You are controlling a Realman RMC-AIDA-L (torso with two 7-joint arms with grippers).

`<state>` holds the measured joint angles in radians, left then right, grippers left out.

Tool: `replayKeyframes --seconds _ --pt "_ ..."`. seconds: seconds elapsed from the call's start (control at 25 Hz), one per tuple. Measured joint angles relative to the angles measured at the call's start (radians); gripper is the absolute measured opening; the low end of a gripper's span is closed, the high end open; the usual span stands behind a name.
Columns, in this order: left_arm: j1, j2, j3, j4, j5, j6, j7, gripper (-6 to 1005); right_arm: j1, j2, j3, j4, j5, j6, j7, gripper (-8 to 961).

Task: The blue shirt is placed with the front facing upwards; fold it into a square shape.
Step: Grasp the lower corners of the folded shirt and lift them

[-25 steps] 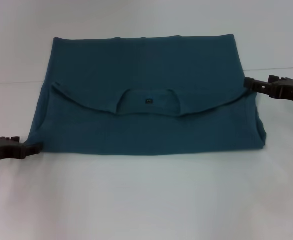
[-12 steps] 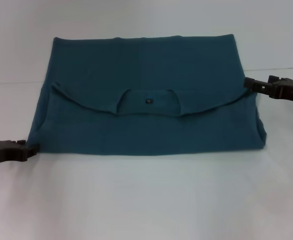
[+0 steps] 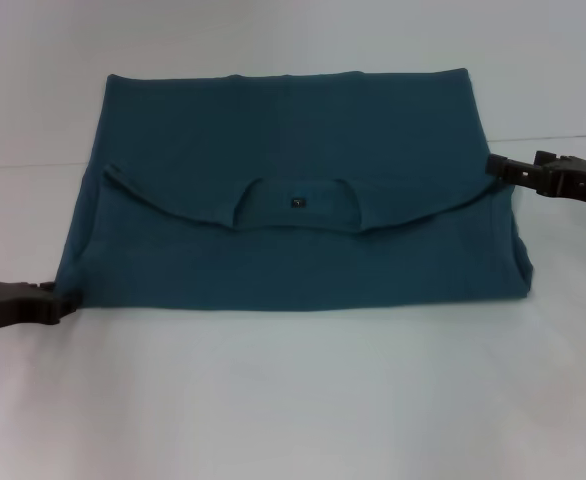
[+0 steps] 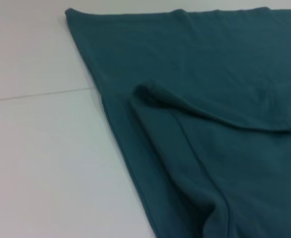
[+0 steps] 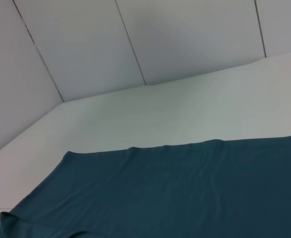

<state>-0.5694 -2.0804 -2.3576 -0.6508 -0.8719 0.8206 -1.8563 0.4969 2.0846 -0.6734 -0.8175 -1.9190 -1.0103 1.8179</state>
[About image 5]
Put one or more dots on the teal blue printed t-shirt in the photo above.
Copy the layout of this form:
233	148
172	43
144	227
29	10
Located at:
160	193

